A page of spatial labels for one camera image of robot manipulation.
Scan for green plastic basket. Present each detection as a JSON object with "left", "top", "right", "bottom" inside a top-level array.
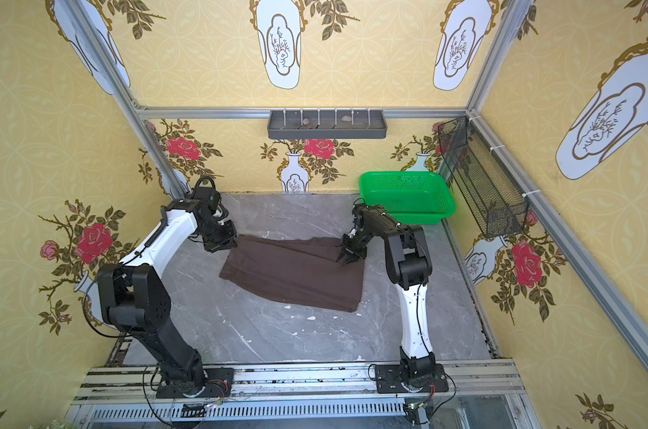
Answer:
[{"left": 359, "top": 171, "right": 456, "bottom": 225}]

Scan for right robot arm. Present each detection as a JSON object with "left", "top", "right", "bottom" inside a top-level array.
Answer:
[{"left": 337, "top": 201, "right": 436, "bottom": 389}]

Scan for black wire mesh basket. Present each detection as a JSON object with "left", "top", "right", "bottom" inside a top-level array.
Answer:
[{"left": 436, "top": 117, "right": 529, "bottom": 239}]

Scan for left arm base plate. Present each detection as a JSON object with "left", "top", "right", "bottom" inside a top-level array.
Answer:
[{"left": 155, "top": 368, "right": 234, "bottom": 400}]

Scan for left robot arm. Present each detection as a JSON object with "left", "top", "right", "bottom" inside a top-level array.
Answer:
[{"left": 96, "top": 176, "right": 236, "bottom": 399}]

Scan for aluminium front rail frame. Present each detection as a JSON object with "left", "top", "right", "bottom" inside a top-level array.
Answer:
[{"left": 65, "top": 359, "right": 540, "bottom": 428}]

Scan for grey wall shelf tray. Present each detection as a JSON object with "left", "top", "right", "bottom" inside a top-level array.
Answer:
[{"left": 267, "top": 108, "right": 388, "bottom": 140}]

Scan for dark brown long pants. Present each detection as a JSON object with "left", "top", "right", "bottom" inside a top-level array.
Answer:
[{"left": 219, "top": 235, "right": 365, "bottom": 313}]

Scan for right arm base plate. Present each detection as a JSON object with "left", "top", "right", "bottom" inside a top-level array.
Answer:
[{"left": 368, "top": 364, "right": 450, "bottom": 394}]

